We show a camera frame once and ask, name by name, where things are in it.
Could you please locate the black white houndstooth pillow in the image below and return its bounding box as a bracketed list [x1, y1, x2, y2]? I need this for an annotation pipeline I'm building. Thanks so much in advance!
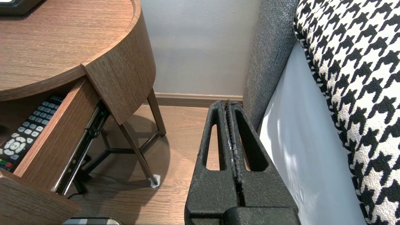
[294, 0, 400, 225]

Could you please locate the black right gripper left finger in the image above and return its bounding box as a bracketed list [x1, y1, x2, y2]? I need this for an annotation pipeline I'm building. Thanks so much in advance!
[184, 100, 241, 225]

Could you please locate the black adapter output cable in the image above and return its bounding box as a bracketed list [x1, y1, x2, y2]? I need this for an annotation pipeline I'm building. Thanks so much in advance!
[67, 156, 91, 200]

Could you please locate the brown wooden baseboard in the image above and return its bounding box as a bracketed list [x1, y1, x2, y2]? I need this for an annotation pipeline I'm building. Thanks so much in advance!
[155, 92, 243, 108]

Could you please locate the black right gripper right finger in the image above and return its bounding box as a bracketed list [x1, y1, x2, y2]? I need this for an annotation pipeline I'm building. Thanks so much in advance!
[229, 101, 297, 209]

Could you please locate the black TV remote control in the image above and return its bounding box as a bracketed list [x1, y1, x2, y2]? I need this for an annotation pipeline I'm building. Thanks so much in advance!
[0, 96, 64, 173]

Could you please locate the round wooden bedside table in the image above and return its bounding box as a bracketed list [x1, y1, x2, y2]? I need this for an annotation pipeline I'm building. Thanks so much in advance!
[0, 0, 167, 188]

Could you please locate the silver grey robot base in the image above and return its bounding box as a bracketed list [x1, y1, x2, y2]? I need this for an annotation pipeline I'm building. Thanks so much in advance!
[62, 217, 124, 225]

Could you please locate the white bed sheet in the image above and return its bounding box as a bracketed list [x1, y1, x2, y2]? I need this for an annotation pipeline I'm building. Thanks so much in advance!
[259, 41, 368, 225]

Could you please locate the black metal drawer slide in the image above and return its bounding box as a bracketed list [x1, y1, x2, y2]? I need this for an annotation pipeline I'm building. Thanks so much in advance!
[52, 100, 110, 196]

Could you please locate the white table foot pad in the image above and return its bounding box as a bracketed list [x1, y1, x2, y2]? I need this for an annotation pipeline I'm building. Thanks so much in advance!
[148, 174, 161, 188]

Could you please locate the grey fabric headboard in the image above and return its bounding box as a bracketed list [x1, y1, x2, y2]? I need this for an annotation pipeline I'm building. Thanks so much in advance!
[243, 0, 300, 132]

